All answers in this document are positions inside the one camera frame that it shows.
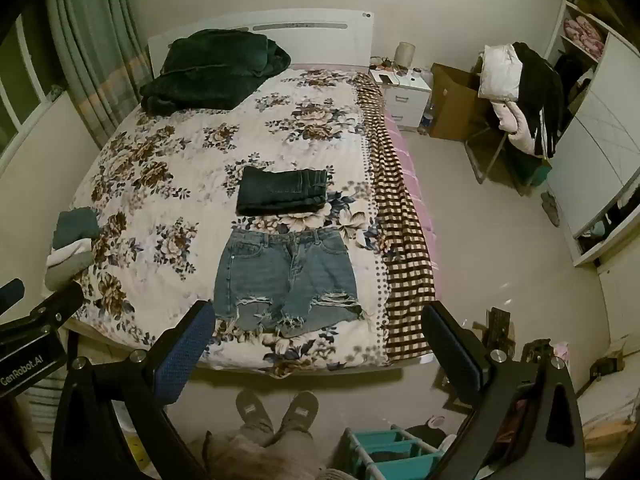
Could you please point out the folded clothes stack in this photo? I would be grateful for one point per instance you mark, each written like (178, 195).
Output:
(71, 247)

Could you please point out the white nightstand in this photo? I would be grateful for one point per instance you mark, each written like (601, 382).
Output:
(406, 95)

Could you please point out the checkered brown blanket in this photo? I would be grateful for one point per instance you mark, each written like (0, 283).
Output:
(408, 264)

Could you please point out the green striped curtain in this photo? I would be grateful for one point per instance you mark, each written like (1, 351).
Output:
(102, 58)

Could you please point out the floral bed cover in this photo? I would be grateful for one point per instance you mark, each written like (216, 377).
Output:
(164, 190)

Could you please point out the folded dark pants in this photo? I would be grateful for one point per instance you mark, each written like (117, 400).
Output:
(265, 193)

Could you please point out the teal storage rack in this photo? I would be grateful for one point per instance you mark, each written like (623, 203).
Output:
(391, 454)

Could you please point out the chair with clothes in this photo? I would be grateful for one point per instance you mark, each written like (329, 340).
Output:
(525, 103)

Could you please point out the grey slipper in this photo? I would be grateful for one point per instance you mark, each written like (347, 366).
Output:
(253, 412)
(301, 412)

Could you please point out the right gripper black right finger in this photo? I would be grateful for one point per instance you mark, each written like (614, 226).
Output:
(524, 421)

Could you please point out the dark green blanket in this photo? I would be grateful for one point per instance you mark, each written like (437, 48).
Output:
(213, 68)

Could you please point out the blue denim shorts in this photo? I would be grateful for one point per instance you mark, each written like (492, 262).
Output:
(288, 284)

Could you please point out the white headboard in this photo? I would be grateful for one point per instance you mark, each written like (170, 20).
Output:
(310, 36)

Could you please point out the right grey slipper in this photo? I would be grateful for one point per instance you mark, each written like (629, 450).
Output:
(301, 412)

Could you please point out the cardboard box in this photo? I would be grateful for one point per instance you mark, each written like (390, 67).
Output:
(458, 111)

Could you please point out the beige jar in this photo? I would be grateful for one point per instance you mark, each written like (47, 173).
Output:
(404, 54)

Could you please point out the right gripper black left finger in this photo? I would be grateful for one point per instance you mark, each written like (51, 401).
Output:
(88, 441)

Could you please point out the left grey slipper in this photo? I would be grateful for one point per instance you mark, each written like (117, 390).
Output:
(253, 412)

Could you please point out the white wardrobe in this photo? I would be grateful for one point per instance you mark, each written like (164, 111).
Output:
(595, 169)

